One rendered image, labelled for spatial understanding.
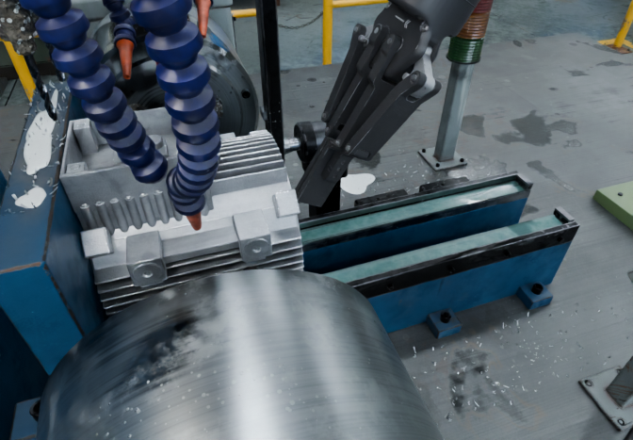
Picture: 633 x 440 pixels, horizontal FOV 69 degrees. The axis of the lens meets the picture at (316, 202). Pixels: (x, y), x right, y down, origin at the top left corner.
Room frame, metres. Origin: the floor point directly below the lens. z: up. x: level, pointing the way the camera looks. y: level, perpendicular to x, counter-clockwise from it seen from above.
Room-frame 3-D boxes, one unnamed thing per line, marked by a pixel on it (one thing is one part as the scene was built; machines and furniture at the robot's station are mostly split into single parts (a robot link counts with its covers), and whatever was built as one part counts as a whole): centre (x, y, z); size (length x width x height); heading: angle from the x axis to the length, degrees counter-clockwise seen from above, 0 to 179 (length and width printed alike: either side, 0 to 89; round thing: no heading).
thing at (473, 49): (0.84, -0.28, 1.05); 0.06 x 0.06 x 0.04
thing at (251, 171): (0.38, 0.13, 1.02); 0.20 x 0.19 x 0.19; 108
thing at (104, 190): (0.37, 0.17, 1.11); 0.12 x 0.11 x 0.07; 108
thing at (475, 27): (0.84, -0.28, 1.10); 0.06 x 0.06 x 0.04
